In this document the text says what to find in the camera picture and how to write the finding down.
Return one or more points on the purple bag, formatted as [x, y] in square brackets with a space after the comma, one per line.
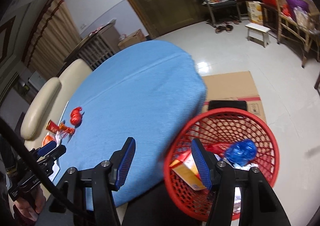
[292, 4]

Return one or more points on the person's left hand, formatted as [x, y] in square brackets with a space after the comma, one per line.
[27, 210]

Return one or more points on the orange white medicine box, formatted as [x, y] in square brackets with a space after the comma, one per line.
[47, 139]

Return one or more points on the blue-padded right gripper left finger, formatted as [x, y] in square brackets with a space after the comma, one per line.
[90, 190]

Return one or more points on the flattened cardboard on floor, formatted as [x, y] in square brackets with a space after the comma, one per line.
[236, 86]

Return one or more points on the orange tasseled wrapper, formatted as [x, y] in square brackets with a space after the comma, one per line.
[65, 131]

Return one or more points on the brown curtain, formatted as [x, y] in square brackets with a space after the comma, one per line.
[52, 38]

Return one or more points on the blue bed sheet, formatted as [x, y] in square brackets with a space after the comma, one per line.
[147, 91]

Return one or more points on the cream leather headboard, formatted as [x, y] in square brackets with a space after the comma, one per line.
[50, 102]

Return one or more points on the red crumpled plastic bag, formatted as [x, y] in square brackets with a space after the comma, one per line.
[76, 116]

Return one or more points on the small white stool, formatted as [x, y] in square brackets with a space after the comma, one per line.
[258, 29]

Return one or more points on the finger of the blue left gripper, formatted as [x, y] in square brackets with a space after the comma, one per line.
[42, 151]

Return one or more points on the orange white carton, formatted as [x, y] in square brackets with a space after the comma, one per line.
[184, 166]

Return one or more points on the red paper cup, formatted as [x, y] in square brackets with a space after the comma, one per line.
[52, 127]

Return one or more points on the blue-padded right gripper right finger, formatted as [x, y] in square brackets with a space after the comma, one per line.
[259, 203]

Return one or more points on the blue plastic bag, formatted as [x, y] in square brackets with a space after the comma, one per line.
[241, 152]

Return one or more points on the wicker chair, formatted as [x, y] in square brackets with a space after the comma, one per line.
[304, 30]

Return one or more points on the orange fruit carton box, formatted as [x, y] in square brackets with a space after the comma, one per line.
[255, 12]

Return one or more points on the pair of slippers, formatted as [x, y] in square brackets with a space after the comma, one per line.
[222, 28]

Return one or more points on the wooden radiator cover cabinet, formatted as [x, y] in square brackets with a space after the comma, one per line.
[96, 48]

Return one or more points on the brown cardboard box by wall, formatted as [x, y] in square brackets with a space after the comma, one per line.
[132, 39]

